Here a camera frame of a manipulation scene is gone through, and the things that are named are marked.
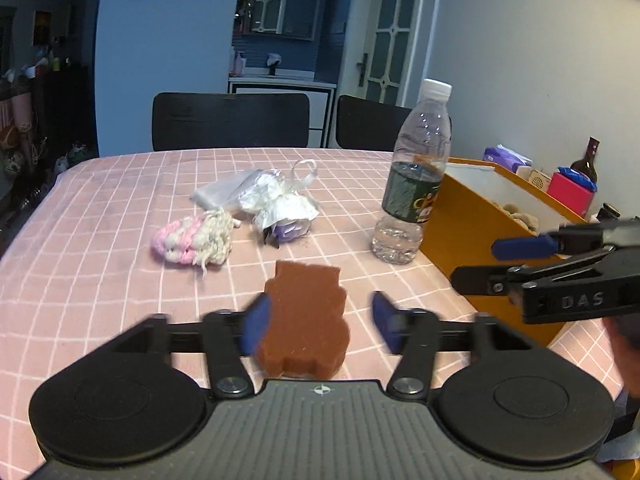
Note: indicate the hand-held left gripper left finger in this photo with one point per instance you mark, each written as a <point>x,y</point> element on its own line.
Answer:
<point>255,327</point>

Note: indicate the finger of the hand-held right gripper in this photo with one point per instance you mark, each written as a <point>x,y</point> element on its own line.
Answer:
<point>480,280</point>
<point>520,247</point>

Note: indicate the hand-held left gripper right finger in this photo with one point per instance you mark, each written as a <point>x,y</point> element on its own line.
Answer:
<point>385,322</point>

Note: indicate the beige knitted scrubber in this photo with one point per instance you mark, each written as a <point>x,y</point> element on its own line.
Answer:
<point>522,217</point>

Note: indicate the brown bear-shaped sponge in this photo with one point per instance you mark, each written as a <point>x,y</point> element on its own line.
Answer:
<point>305,320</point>

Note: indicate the orange cardboard box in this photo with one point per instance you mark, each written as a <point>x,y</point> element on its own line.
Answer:
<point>450,220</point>

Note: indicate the person's right hand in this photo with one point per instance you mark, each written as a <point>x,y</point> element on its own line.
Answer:
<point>627,355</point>

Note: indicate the small beige box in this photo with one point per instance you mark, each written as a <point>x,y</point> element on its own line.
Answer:
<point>537,180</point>

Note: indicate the red box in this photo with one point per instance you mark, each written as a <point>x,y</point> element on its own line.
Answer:
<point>570,197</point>

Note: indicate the blue packet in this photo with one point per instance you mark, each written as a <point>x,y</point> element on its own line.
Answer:
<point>577,177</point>

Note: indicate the purple tissue pack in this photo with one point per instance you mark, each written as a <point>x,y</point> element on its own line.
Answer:
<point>505,157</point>

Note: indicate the dark wine bottle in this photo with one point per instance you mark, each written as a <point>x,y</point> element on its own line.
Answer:
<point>587,165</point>

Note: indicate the clear plastic water bottle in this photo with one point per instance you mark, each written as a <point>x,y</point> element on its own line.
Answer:
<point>415,195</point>

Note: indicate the pink white knitted scrubber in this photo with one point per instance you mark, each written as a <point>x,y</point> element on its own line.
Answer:
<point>185,240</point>

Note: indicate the crinkled silver plastic bag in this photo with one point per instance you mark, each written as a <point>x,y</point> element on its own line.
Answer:
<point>280,205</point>

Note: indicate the clear plastic bag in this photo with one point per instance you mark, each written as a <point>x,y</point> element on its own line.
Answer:
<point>220,191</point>

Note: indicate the pink checked tablecloth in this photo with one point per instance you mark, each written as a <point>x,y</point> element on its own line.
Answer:
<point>100,240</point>

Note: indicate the black chair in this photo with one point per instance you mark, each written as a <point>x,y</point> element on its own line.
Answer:
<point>370,122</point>
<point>230,120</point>

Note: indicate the white counter cabinet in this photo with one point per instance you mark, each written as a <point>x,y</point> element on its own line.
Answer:
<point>320,110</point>

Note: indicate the white glazed door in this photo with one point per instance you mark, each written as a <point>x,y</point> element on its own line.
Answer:
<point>400,35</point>

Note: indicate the small pink bottle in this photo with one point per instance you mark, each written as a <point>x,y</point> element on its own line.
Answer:
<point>237,63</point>

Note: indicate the dark sideboard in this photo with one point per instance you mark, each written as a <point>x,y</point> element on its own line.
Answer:
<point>65,110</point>

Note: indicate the hanging pink bags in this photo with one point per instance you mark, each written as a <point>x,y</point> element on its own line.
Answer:
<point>15,125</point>

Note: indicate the mirrored wall cabinet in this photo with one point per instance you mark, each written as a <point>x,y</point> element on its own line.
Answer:
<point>290,0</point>

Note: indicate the dark wall picture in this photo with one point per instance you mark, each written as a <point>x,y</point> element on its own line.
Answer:
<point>42,27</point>

